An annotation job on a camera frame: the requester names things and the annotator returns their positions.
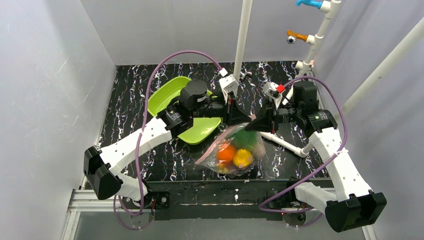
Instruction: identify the clear zip top bag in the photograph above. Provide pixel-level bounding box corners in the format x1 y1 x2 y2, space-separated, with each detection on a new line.
195 122 266 176

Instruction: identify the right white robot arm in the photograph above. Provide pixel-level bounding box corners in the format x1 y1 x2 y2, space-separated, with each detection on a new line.
246 81 387 233

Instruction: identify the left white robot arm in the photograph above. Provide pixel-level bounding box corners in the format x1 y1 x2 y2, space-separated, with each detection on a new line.
83 75 251 201

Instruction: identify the orange fake fruit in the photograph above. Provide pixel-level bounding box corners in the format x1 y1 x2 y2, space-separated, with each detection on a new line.
216 143 236 163

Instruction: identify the yellow fake pepper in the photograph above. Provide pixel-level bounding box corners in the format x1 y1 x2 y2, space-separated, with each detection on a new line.
232 148 254 169

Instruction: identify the small metal fitting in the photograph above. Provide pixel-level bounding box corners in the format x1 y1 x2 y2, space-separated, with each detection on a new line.
239 71 252 81

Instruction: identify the lime green plastic tray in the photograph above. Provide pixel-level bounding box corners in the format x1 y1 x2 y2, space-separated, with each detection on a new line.
147 76 222 145

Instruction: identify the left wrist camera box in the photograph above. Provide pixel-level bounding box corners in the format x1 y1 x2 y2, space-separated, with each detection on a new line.
218 67 240 96

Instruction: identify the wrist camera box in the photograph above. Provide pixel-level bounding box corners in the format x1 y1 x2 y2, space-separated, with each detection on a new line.
218 67 240 96
262 81 286 101

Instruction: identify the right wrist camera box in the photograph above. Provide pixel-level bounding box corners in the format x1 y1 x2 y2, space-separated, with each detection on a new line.
262 81 286 101

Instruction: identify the orange faucet handle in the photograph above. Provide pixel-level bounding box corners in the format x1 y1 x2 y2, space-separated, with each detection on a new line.
286 29 308 45

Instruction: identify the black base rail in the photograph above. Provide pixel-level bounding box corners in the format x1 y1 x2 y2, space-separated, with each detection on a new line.
120 178 335 221

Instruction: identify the white PVC pipe frame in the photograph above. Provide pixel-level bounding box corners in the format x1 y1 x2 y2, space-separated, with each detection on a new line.
236 0 424 157

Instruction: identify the blue faucet handle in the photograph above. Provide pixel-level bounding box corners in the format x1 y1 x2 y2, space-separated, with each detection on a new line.
295 0 323 9

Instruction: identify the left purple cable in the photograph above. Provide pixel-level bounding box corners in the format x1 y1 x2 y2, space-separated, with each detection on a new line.
113 50 223 231

